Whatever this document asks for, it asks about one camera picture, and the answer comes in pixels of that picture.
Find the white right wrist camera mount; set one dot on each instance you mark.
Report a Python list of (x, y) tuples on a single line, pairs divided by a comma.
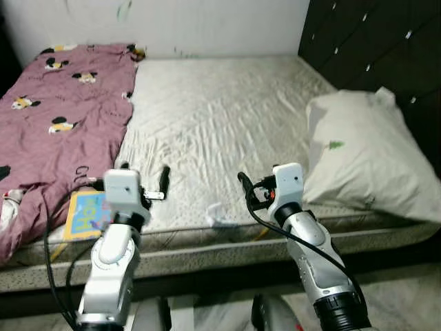
[(288, 181)]

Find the colourful children's book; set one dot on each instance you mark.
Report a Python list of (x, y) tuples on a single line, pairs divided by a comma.
[(83, 217)]

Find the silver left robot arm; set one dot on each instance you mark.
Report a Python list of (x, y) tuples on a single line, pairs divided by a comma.
[(110, 276)]

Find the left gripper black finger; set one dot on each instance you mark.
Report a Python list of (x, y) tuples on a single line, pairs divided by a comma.
[(125, 167), (165, 181)]

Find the grey right robot leg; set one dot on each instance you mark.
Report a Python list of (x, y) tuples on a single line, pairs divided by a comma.
[(274, 316)]

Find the white pillow with tree print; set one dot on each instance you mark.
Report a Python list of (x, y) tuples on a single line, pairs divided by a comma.
[(365, 158)]

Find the grey left robot leg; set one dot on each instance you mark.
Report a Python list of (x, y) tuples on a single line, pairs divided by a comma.
[(150, 316)]

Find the dark tufted headboard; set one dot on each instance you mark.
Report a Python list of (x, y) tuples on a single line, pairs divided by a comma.
[(372, 41)]

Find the grey quilted mattress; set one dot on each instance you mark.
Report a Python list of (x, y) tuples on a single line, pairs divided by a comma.
[(220, 124)]

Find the grey robot leg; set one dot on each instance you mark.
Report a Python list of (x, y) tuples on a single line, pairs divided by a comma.
[(274, 316), (150, 316)]

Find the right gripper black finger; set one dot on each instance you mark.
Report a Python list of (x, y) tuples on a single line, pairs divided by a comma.
[(244, 182)]

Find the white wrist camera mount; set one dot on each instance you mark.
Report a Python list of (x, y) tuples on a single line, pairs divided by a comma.
[(124, 187), (288, 181)]

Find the dark bed base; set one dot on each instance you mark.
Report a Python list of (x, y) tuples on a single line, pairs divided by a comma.
[(207, 286)]

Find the pink cartoon mouse blanket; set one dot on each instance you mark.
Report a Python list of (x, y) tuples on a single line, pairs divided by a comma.
[(62, 124)]

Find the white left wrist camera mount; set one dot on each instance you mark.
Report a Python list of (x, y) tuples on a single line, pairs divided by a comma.
[(124, 187)]

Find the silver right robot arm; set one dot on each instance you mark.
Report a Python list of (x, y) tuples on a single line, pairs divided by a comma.
[(310, 241)]

